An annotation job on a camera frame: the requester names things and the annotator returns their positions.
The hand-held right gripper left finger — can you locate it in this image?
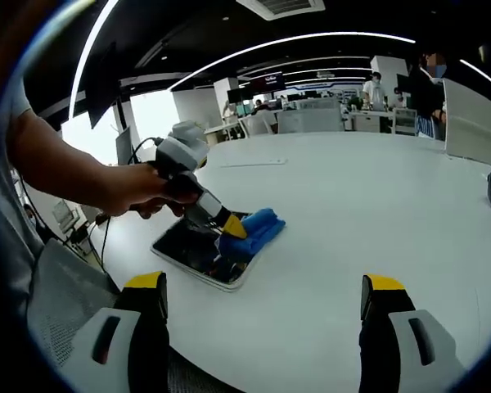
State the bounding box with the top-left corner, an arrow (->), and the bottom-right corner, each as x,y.
61,270 -> 169,393

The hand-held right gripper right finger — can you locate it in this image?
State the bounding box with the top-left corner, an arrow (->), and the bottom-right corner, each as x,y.
358,273 -> 467,393

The black tablet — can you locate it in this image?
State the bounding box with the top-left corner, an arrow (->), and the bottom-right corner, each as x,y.
150,210 -> 267,292

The blue cleaning cloth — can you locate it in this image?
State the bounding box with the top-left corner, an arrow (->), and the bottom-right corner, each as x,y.
218,207 -> 286,267

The person's left hand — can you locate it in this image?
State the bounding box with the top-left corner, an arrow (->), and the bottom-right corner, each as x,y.
100,163 -> 200,220

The grey computer monitor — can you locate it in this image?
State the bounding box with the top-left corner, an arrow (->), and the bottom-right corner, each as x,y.
115,125 -> 134,165

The white flat strip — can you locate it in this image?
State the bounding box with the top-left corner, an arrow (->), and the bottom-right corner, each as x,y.
220,158 -> 289,168

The white office chair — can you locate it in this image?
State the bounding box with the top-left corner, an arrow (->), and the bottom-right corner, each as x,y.
237,111 -> 278,137

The grey mesh office chair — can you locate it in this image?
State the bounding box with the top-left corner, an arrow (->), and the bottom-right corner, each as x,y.
26,239 -> 238,393

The hanging black screen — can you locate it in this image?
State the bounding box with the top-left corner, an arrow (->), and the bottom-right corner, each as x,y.
88,40 -> 119,129

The grey office partition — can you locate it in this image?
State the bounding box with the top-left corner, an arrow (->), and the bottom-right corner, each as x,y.
276,108 -> 345,134

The person's grey shirt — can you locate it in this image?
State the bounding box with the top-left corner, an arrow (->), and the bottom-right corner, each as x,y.
0,77 -> 46,312

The long curved ceiling light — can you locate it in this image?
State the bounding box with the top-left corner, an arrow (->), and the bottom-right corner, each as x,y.
167,31 -> 417,92

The ceiling air vent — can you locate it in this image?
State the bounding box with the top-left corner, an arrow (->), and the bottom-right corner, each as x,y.
236,0 -> 327,20

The grey desk divider panel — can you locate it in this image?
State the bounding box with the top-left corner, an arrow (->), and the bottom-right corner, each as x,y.
442,77 -> 491,167

